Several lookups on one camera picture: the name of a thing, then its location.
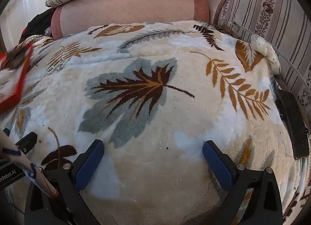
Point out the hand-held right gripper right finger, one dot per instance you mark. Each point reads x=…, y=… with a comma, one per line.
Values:
x=218, y=166

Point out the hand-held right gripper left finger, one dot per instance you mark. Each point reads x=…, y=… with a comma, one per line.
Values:
x=88, y=166

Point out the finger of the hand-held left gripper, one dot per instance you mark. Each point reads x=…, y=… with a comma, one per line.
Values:
x=26, y=142
x=6, y=132

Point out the red rimmed white cardboard box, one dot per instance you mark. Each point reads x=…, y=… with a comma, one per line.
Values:
x=14, y=89

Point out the white blue-patterned cardboard strip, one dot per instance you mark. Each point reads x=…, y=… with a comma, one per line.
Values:
x=24, y=164

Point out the leaf printed fleece blanket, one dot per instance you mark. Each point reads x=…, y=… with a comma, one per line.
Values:
x=158, y=130

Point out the black phone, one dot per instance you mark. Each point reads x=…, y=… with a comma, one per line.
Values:
x=294, y=123

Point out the dark clothes pile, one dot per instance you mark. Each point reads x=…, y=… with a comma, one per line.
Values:
x=38, y=23

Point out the cream dotted scrunchie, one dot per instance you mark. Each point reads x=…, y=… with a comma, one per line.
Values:
x=264, y=50

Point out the square striped floral cushion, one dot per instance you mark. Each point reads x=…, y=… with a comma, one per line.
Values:
x=272, y=16

